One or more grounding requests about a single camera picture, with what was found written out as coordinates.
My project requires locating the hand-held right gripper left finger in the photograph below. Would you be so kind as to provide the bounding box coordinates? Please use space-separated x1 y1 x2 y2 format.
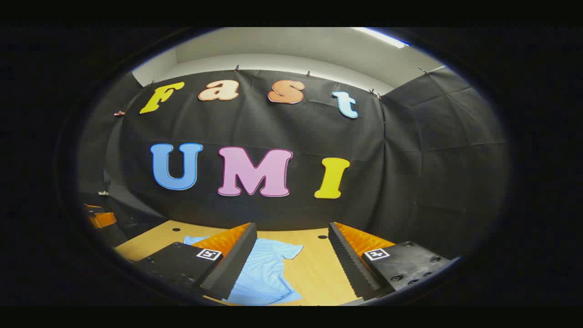
132 222 258 301

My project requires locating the black backdrop cloth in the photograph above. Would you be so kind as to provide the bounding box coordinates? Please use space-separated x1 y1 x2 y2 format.
77 64 508 260

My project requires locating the light blue T-shirt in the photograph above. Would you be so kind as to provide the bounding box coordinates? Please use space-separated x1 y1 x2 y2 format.
184 236 304 306

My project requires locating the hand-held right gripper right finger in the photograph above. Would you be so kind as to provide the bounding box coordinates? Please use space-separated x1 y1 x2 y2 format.
328 222 460 301

